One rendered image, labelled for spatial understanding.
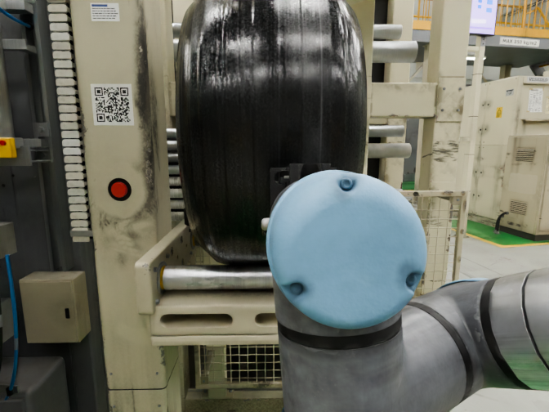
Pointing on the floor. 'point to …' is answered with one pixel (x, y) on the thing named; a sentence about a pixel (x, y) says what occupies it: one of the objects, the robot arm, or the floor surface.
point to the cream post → (147, 393)
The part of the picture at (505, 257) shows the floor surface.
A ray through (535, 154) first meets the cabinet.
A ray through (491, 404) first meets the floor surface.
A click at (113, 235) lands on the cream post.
